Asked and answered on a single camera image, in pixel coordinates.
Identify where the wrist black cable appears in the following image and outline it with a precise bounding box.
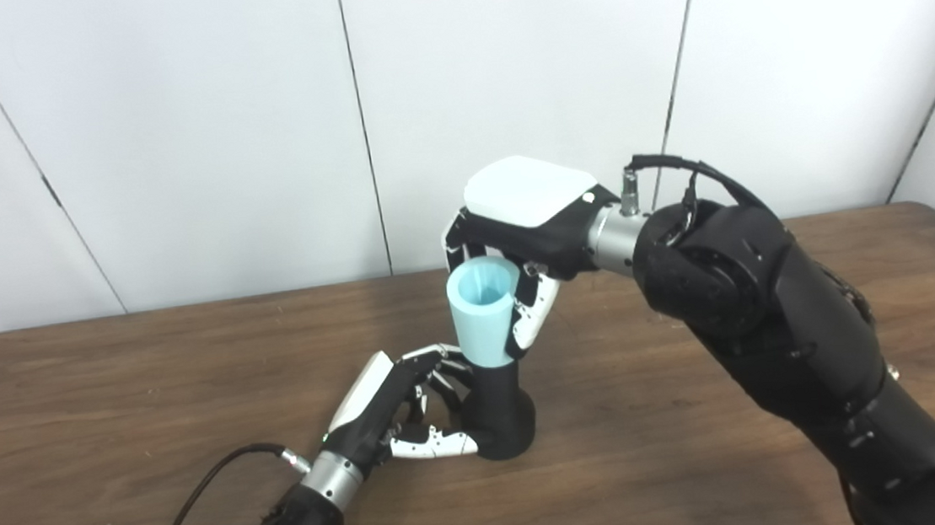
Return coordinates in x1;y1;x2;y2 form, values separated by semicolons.
615;143;772;224
127;439;317;525

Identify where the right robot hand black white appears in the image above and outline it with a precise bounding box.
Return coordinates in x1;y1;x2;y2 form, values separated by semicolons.
435;147;633;364

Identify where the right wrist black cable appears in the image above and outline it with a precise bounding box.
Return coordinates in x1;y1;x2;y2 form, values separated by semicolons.
615;143;772;224

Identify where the light-blue hose piece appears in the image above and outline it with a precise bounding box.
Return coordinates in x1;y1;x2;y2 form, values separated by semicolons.
443;252;530;373

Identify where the black nozzle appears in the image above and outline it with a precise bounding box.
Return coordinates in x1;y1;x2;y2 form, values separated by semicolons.
455;356;540;464

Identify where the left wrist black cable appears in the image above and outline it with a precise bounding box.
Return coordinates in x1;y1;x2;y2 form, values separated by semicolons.
127;439;317;525

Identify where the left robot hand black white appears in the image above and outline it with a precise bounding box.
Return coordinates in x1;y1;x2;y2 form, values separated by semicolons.
312;340;482;479

